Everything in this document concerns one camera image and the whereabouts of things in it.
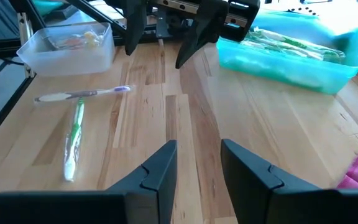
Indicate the clear plastic bin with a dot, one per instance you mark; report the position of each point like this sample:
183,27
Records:
73,62

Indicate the teal rounded object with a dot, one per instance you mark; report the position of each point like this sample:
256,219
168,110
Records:
47,6

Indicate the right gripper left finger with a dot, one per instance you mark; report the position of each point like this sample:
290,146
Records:
135,205

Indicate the silver metal bracket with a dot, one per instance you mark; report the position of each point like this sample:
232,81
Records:
26,46

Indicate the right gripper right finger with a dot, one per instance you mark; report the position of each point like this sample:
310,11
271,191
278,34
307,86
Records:
275,205

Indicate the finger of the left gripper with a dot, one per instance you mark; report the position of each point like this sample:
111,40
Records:
204,31
134,28

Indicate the light turquoise plastic bin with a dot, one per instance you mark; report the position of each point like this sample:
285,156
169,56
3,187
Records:
275,70

